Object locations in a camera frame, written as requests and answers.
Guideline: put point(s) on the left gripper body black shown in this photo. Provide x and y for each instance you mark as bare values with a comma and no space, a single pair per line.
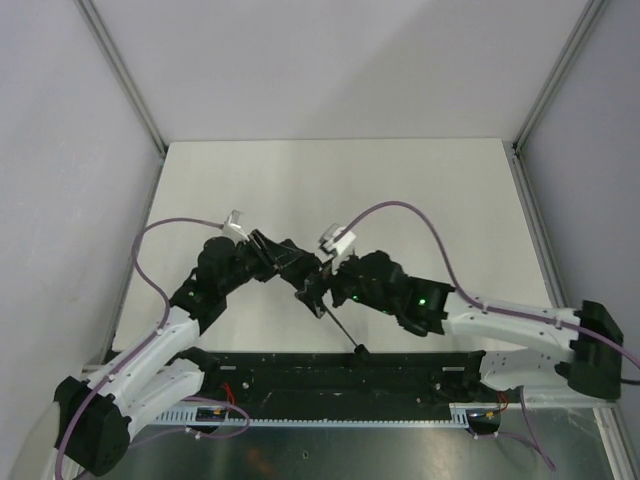
265,251

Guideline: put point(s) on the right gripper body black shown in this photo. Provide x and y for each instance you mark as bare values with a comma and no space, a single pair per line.
335,282

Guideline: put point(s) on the grey slotted cable duct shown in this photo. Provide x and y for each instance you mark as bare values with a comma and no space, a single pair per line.
196,416

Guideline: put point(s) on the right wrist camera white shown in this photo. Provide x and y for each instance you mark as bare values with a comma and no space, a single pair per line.
338,244

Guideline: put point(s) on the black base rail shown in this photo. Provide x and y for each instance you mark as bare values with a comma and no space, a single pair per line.
345,387

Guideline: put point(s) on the left aluminium frame post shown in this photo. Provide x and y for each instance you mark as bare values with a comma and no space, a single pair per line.
115,61

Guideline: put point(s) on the right aluminium frame post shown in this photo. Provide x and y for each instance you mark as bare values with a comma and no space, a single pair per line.
574,45

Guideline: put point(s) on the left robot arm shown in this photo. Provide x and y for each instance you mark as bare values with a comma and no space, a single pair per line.
100,415

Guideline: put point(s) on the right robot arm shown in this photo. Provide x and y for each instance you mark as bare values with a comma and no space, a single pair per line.
579,345

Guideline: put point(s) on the aluminium frame post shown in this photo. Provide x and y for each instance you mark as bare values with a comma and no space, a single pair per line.
574,45
115,61

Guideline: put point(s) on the black folding umbrella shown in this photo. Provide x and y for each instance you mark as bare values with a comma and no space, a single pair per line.
294,275

